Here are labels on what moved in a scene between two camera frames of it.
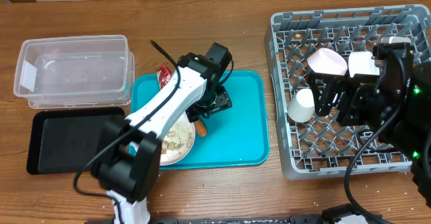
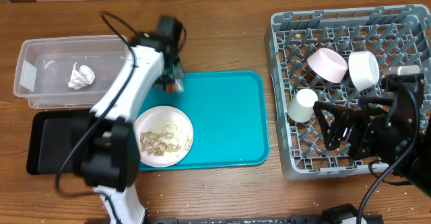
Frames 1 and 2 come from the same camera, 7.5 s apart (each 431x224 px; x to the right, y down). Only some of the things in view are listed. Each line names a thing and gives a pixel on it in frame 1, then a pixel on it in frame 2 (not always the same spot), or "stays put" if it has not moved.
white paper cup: x=301 y=105 stays put
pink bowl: x=322 y=60 stays put
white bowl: x=361 y=62 stays put
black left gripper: x=223 y=101 → x=177 y=72
